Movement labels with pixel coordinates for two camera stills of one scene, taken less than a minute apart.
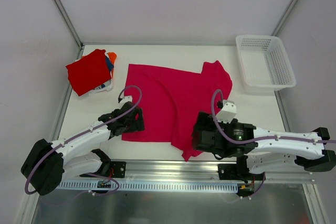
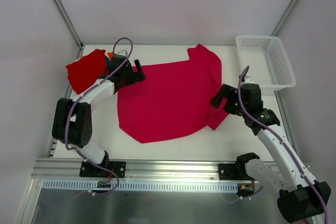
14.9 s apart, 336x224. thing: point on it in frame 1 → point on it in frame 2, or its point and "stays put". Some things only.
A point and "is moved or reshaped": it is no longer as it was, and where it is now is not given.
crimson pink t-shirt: (170, 98) is moved or reshaped
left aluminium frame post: (63, 11) stays put
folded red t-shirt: (89, 71) stays put
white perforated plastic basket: (264, 64) stays put
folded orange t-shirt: (112, 57) stays put
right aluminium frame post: (295, 0) stays put
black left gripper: (135, 120) → (134, 73)
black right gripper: (200, 135) → (227, 98)
